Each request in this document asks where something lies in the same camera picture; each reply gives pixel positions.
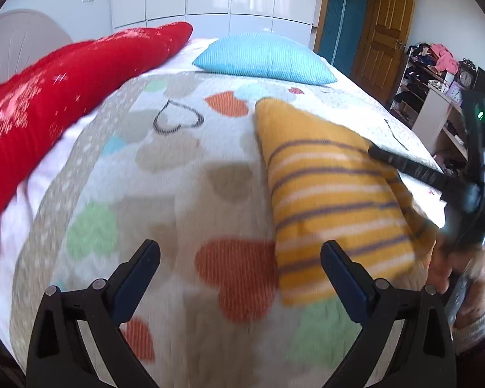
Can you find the patterned quilted bedspread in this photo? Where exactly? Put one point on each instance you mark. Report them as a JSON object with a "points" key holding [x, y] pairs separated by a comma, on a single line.
{"points": [[173, 155]]}

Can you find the purple desk clock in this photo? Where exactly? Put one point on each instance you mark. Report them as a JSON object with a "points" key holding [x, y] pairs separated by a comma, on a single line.
{"points": [[455, 93]]}

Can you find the yellow striped knit sweater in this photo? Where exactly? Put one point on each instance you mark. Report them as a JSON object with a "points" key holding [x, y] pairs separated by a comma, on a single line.
{"points": [[324, 186]]}

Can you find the shoe rack with clutter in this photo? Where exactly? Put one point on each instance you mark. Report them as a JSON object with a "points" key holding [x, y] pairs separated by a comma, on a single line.
{"points": [[417, 75]]}

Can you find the pink bed headboard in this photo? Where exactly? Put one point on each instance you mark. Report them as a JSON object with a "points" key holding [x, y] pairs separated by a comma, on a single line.
{"points": [[25, 37]]}

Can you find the round analog clock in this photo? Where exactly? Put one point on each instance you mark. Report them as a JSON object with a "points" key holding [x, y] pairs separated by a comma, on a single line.
{"points": [[465, 78]]}

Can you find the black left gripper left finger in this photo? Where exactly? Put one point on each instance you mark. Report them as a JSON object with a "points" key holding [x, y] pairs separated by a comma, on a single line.
{"points": [[57, 355]]}

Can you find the red blanket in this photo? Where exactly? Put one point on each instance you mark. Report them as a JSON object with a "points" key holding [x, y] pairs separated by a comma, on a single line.
{"points": [[45, 99]]}

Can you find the person's right hand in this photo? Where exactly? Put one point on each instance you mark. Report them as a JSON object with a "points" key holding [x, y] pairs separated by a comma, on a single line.
{"points": [[470, 263]]}

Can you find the white glossy wardrobe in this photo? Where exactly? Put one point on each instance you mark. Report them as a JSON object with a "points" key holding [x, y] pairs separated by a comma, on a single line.
{"points": [[294, 19]]}

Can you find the brown wooden door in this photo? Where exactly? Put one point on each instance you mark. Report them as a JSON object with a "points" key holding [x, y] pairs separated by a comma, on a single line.
{"points": [[386, 30]]}

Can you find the white tv cabinet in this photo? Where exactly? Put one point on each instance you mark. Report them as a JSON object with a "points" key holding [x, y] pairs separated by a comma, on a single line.
{"points": [[440, 127]]}

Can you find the pink garment on rack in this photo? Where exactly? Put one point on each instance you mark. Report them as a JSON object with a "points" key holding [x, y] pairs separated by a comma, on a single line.
{"points": [[445, 60]]}

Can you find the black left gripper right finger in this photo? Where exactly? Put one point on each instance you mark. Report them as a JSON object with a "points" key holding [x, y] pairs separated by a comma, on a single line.
{"points": [[424, 354]]}

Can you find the teal door curtain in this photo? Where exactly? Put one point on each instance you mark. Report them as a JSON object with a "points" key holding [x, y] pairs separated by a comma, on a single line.
{"points": [[341, 33]]}

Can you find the turquoise pillow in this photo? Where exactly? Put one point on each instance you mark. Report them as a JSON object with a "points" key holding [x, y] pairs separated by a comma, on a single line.
{"points": [[265, 55]]}

